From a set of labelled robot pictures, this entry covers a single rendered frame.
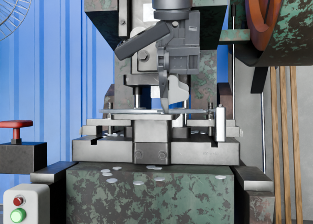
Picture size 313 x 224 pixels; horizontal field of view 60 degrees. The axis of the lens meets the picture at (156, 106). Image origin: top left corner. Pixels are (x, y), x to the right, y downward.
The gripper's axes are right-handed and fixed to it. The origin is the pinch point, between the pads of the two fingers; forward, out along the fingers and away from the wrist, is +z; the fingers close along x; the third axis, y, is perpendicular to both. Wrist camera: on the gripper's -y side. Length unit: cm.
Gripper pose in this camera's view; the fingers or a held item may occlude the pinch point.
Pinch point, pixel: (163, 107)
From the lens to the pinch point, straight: 59.2
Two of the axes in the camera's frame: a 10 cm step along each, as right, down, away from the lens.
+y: 10.0, 0.0, -0.9
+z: 0.4, 9.0, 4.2
